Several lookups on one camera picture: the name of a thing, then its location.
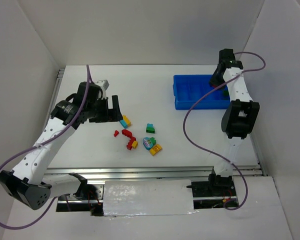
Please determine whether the small red lego slope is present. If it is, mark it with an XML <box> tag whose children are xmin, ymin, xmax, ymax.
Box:
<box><xmin>113</xmin><ymin>130</ymin><xmax>120</xmax><ymax>137</ymax></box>

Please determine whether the red stepped lego brick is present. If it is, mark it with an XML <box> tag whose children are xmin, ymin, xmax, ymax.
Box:
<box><xmin>121</xmin><ymin>129</ymin><xmax>133</xmax><ymax>139</ymax></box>

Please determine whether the small yellow lego brick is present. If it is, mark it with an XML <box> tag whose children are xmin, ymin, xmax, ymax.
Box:
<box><xmin>131</xmin><ymin>140</ymin><xmax>138</xmax><ymax>149</ymax></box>

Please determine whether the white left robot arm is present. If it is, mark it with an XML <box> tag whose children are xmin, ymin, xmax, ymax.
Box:
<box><xmin>0</xmin><ymin>80</ymin><xmax>123</xmax><ymax>210</ymax></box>

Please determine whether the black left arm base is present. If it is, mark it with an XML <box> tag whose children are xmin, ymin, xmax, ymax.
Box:
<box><xmin>56</xmin><ymin>183</ymin><xmax>105</xmax><ymax>217</ymax></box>

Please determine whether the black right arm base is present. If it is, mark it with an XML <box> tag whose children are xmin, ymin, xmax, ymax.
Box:
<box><xmin>186</xmin><ymin>173</ymin><xmax>239</xmax><ymax>210</ymax></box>

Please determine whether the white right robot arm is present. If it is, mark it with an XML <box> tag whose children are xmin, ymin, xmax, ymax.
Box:
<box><xmin>183</xmin><ymin>48</ymin><xmax>260</xmax><ymax>189</ymax></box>

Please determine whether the blue plastic bin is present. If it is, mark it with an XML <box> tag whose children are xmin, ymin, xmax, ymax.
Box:
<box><xmin>172</xmin><ymin>74</ymin><xmax>230</xmax><ymax>110</ymax></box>

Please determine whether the green curved lego brick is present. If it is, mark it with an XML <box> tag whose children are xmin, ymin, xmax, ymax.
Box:
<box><xmin>146</xmin><ymin>126</ymin><xmax>155</xmax><ymax>134</ymax></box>

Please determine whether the small green lego brick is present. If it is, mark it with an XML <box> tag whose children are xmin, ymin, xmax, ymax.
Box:
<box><xmin>149</xmin><ymin>137</ymin><xmax>157</xmax><ymax>145</ymax></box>

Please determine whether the yellow curved lego brick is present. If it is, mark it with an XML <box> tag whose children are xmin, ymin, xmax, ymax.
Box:
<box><xmin>149</xmin><ymin>144</ymin><xmax>163</xmax><ymax>156</ymax></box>

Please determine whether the silver foil covered board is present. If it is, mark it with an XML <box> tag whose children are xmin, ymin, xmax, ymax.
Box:
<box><xmin>103</xmin><ymin>179</ymin><xmax>195</xmax><ymax>217</ymax></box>

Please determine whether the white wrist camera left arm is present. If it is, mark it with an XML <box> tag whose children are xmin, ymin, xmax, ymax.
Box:
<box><xmin>95</xmin><ymin>79</ymin><xmax>110</xmax><ymax>91</ymax></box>

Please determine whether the aluminium frame rail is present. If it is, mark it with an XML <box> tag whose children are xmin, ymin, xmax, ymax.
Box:
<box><xmin>46</xmin><ymin>166</ymin><xmax>263</xmax><ymax>180</ymax></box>

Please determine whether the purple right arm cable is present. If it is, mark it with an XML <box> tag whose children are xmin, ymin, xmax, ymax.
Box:
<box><xmin>183</xmin><ymin>51</ymin><xmax>267</xmax><ymax>212</ymax></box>

